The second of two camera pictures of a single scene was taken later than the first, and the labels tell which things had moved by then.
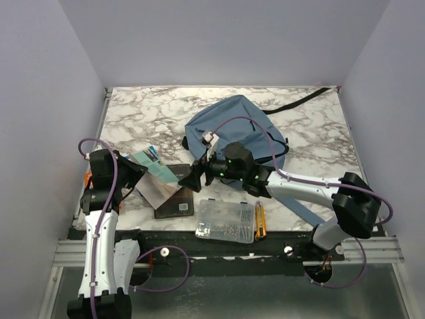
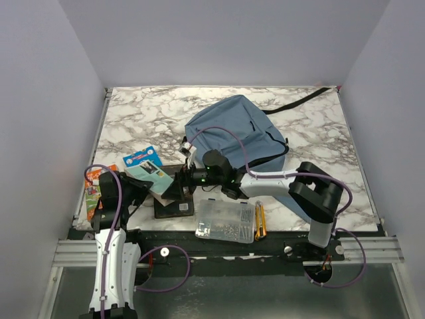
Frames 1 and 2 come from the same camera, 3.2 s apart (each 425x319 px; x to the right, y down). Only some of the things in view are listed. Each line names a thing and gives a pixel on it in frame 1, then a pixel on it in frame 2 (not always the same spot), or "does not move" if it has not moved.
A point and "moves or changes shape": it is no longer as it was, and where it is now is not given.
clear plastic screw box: x=228 y=220 does not move
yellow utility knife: x=260 y=220 does not move
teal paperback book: x=159 y=183 moves or changes shape
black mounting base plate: x=182 y=253 does not move
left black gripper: x=137 y=171 → x=142 y=187
